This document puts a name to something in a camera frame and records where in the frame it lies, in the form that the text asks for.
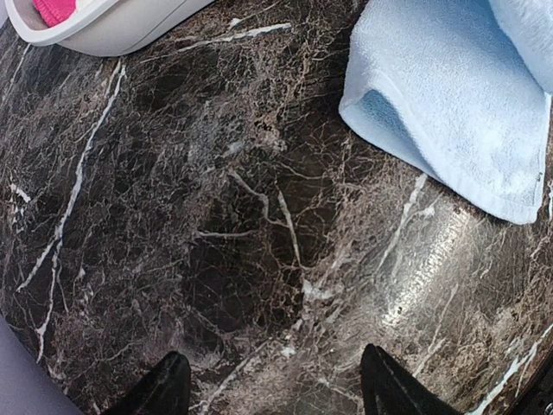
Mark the pink rolled towel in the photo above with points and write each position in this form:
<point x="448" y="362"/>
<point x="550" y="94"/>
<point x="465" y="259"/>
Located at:
<point x="54" y="12"/>

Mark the white plastic basin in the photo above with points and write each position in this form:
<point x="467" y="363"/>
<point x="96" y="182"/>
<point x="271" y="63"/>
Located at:
<point x="103" y="28"/>

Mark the light blue towel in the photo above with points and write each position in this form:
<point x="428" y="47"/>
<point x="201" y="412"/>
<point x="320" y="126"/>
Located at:
<point x="460" y="90"/>

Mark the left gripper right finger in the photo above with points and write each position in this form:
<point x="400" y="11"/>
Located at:
<point x="388" y="388"/>

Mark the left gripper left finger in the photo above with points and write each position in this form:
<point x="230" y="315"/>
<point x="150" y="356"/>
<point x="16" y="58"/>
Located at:
<point x="164" y="390"/>

